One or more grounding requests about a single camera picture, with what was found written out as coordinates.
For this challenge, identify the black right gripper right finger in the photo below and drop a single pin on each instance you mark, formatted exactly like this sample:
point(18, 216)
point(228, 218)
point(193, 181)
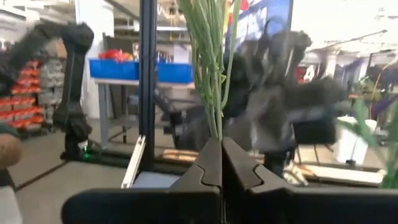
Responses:
point(280, 205)

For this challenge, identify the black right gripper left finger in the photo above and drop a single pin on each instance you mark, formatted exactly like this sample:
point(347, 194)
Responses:
point(186, 205)

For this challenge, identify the red flower bunch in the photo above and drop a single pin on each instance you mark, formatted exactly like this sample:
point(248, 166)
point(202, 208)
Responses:
point(208, 46)

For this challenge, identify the purple flower bunch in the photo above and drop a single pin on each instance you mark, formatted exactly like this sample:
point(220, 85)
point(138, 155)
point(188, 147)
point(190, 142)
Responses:
point(360, 124)

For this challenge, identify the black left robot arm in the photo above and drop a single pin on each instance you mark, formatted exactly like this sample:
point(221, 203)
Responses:
point(320, 96)

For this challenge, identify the black background robot arm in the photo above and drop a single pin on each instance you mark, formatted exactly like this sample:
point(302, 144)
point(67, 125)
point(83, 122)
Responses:
point(73, 93)

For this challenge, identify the green glass vase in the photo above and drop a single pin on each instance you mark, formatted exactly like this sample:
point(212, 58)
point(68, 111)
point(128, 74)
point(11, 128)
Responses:
point(391, 179)

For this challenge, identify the white container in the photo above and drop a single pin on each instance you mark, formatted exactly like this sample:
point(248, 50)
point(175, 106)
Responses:
point(351, 146)

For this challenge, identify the blue poster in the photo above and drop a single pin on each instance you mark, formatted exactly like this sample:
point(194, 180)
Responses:
point(273, 18)

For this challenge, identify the grey metal table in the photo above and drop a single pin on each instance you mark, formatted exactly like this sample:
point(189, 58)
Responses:
point(102, 109)

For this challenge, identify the blue plastic bin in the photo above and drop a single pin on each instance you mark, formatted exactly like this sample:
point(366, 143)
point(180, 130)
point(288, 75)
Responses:
point(112, 70)

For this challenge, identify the red items pile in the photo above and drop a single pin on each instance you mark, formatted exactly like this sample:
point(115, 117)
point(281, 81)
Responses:
point(115, 55)

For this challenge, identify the orange stacked packages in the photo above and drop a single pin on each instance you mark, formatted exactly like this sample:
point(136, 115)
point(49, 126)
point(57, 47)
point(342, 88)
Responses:
point(25, 90)

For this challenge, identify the silver aluminium rail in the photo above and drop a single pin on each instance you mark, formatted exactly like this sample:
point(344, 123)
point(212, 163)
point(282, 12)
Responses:
point(133, 161)

